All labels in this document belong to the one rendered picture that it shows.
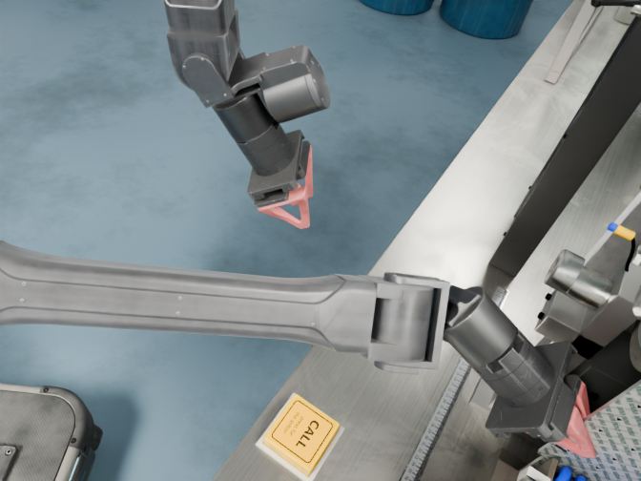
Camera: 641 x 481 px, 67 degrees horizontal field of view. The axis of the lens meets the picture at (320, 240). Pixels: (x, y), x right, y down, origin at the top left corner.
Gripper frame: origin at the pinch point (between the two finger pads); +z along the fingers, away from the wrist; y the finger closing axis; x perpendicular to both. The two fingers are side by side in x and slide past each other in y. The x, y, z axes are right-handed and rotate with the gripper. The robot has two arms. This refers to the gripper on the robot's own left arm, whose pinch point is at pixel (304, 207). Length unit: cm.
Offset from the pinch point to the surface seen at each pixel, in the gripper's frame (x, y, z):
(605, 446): -29.1, -30.6, 10.9
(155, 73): 129, 187, 47
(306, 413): 3.0, -24.1, 12.4
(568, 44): -50, 71, 33
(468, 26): -35, 286, 134
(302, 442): 3.2, -27.6, 12.3
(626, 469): -30.6, -32.0, 13.4
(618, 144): -54, 47, 48
